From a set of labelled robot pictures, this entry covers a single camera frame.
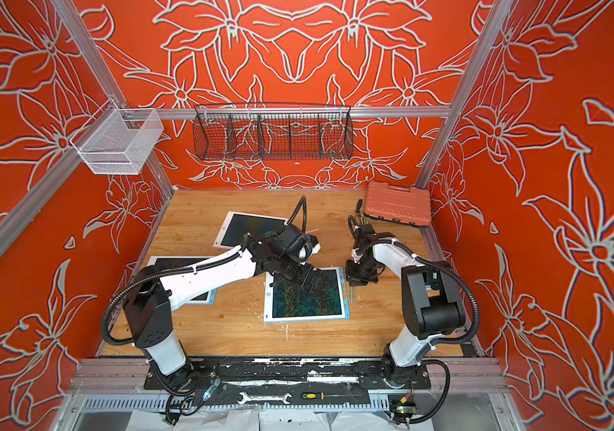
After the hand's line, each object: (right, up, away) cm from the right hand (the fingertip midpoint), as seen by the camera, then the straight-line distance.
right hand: (350, 280), depth 89 cm
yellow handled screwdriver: (-11, -26, -19) cm, 34 cm away
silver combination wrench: (-22, -27, -19) cm, 40 cm away
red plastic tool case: (+28, +26, +19) cm, 43 cm away
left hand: (-12, +3, -11) cm, 17 cm away
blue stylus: (0, -4, -3) cm, 5 cm away
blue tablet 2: (-21, -6, -3) cm, 22 cm away
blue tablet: (-65, +4, +8) cm, 65 cm away
